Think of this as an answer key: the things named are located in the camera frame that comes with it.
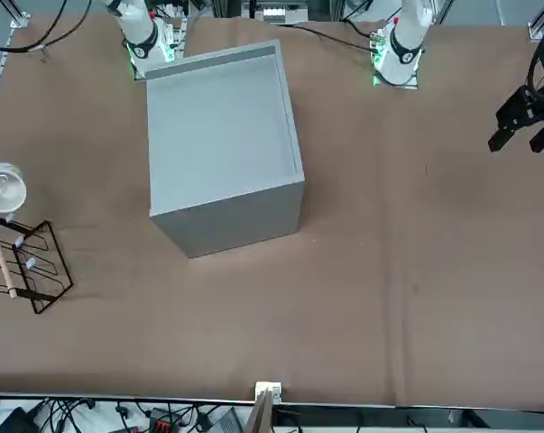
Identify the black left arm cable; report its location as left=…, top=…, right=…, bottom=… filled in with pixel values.
left=291, top=20, right=381, bottom=51

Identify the aluminium frame post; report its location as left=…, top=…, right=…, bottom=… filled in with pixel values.
left=246, top=381, right=282, bottom=433

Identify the black wire cup holder rack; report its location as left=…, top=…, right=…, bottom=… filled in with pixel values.
left=0, top=211, right=74, bottom=316

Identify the red black adapter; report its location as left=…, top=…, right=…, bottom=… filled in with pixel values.
left=147, top=407, right=176, bottom=433

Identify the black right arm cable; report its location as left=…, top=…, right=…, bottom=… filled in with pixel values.
left=0, top=0, right=93, bottom=54

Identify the aluminium frame rail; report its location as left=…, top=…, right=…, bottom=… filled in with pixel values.
left=527, top=0, right=544, bottom=42
left=9, top=0, right=32, bottom=29

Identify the gray drawer cabinet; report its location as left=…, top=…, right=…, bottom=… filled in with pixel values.
left=143, top=39, right=306, bottom=260

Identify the white cup with black handle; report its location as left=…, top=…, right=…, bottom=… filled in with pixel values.
left=0, top=161, right=29, bottom=217

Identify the large black power supply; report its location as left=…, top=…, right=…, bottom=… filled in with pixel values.
left=207, top=407, right=246, bottom=433

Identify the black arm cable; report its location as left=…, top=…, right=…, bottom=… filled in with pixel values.
left=291, top=20, right=381, bottom=51
left=0, top=0, right=93, bottom=54

